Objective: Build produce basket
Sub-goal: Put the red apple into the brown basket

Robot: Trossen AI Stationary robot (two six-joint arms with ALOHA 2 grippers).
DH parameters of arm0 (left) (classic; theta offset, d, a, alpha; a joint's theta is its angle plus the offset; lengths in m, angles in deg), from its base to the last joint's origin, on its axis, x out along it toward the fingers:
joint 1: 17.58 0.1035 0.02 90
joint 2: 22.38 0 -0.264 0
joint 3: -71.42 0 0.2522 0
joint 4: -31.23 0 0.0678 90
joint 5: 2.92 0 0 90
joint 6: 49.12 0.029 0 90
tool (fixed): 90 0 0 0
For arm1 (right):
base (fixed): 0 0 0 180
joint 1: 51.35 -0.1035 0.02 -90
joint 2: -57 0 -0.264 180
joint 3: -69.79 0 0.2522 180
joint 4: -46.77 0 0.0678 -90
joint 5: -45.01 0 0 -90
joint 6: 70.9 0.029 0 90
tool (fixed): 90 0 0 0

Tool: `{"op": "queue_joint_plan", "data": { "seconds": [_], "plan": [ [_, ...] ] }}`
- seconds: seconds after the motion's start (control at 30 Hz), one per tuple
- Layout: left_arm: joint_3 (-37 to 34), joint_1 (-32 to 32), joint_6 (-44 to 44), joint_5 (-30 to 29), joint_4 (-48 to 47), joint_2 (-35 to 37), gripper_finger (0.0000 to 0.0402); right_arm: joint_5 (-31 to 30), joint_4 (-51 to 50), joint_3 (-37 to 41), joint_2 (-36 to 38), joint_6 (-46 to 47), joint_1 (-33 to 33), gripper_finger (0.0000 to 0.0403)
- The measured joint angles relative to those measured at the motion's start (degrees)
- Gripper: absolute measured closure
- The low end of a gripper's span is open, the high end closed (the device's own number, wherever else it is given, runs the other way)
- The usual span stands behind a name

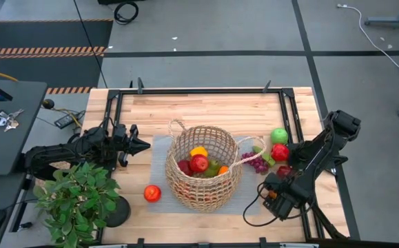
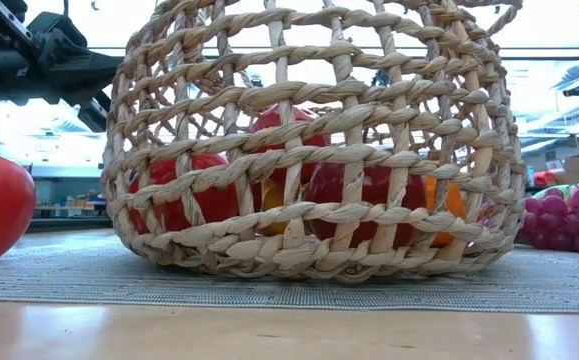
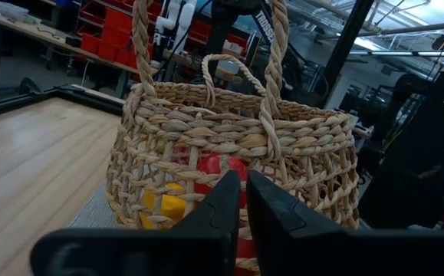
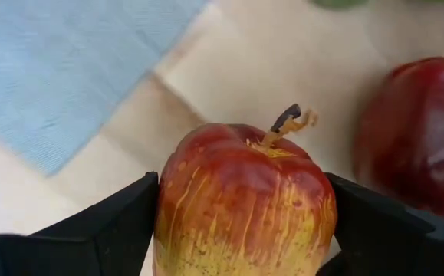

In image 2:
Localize green apple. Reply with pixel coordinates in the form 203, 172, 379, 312
528, 183, 576, 201

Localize orange fruit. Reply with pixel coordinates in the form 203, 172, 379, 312
421, 172, 468, 249

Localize dark red apple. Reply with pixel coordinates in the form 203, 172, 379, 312
306, 160, 428, 250

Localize woven straw basket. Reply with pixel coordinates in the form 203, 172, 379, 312
99, 0, 529, 284

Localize distant workbench with boxes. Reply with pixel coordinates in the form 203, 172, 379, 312
33, 189, 108, 220

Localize purple grape bunch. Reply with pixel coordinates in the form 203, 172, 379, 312
516, 183, 579, 256

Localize yellow lemon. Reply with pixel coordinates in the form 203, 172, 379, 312
258, 178, 310, 237

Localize grey woven placemat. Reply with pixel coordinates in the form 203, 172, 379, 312
0, 227, 579, 315

